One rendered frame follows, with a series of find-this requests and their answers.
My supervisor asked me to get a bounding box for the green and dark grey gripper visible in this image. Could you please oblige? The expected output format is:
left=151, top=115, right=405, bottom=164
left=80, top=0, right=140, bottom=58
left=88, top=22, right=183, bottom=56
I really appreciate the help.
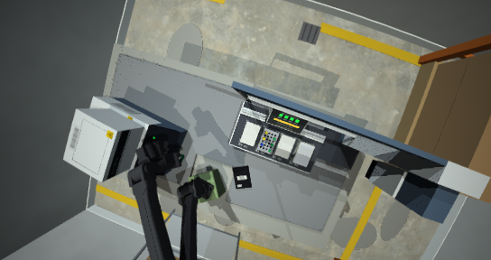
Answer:
left=159, top=152, right=184, bottom=171

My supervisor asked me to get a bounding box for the white benchtop lab instrument with lid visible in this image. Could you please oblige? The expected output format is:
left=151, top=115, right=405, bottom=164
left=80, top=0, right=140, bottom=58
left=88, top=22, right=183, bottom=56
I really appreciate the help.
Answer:
left=63, top=97, right=188, bottom=182

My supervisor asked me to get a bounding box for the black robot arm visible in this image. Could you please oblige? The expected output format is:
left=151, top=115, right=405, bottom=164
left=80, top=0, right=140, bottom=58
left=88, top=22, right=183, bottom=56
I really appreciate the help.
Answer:
left=127, top=140, right=214, bottom=260

